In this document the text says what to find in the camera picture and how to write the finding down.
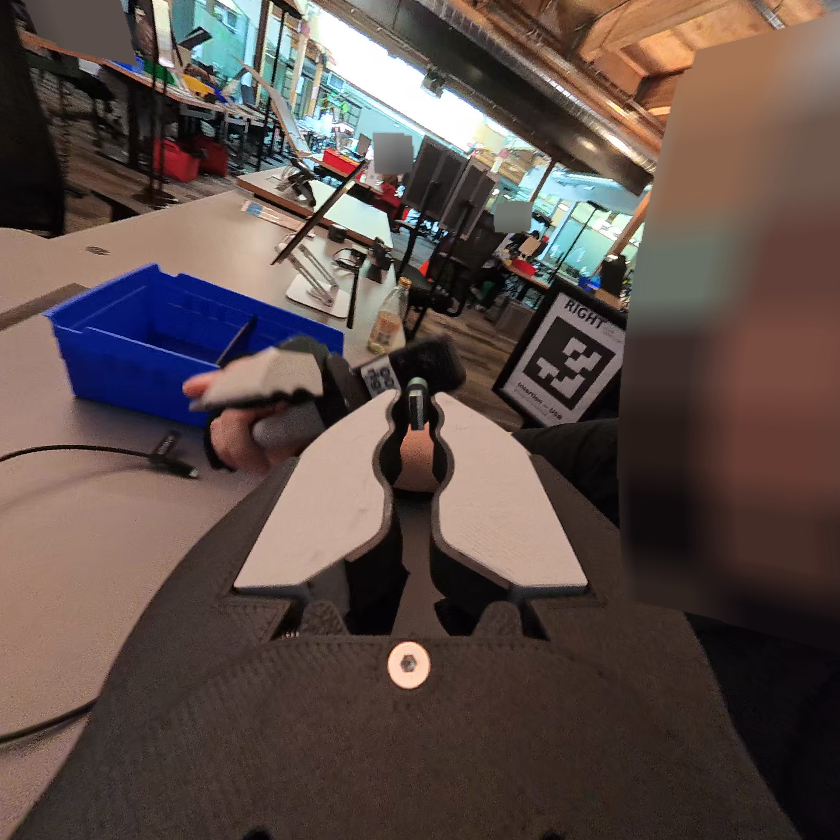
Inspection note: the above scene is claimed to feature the clear drink bottle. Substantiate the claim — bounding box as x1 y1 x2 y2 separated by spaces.
367 277 413 355

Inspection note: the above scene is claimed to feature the grey laptop stand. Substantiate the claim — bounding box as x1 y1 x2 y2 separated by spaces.
276 164 317 206

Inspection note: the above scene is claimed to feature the red floor bin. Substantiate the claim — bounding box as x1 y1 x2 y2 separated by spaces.
197 134 231 177
154 138 201 183

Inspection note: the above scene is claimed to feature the blue storage bin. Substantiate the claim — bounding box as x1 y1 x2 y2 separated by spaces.
45 262 345 427

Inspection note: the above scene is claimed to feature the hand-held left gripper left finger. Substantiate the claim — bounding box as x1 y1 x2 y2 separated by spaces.
233 392 404 635

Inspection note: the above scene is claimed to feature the tilted display board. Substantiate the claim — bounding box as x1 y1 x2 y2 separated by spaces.
239 62 311 156

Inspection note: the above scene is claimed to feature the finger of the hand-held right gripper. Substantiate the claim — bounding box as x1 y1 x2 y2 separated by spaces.
187 336 327 414

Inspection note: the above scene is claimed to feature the blue printed paper sheet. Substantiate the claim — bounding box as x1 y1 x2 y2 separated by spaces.
239 200 291 228

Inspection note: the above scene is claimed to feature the person's right hand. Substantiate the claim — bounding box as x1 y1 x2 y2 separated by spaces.
182 373 311 476

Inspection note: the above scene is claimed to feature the black music stand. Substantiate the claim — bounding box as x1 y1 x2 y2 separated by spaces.
402 134 471 219
438 157 500 241

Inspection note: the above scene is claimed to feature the white laptop stand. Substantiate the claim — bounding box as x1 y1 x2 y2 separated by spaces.
283 244 355 320

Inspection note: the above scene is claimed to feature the black pole stand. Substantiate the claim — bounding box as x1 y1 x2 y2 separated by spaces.
133 0 179 206

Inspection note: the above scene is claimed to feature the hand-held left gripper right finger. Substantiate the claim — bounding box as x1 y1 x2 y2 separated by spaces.
428 392 590 635

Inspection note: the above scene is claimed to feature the black framed marker sign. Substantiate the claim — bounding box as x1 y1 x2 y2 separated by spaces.
492 279 628 427

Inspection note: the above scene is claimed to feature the person's dark clothing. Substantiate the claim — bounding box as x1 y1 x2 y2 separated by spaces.
512 420 840 840

